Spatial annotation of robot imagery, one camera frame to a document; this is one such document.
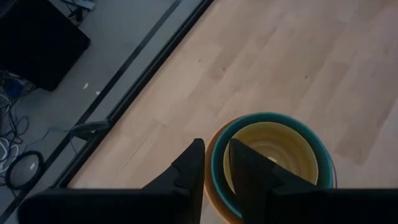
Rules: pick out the black computer case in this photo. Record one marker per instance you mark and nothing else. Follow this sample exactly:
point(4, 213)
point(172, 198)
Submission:
point(37, 43)

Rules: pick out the black table leg bracket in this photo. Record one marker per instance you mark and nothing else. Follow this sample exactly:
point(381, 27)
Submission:
point(90, 127)

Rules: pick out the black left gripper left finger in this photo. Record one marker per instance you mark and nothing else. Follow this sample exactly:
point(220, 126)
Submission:
point(186, 183)

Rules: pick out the yellow plastic bowl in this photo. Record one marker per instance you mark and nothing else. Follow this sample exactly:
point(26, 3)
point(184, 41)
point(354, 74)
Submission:
point(280, 140)

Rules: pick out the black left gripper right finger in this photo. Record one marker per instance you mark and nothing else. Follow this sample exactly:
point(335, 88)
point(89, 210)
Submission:
point(252, 183)

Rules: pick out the black table frame rail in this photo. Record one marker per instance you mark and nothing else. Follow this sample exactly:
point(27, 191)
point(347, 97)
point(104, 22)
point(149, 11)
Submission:
point(141, 84)

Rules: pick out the teal plastic bowl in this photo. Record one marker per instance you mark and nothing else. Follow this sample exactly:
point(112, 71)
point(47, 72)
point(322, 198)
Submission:
point(264, 117)

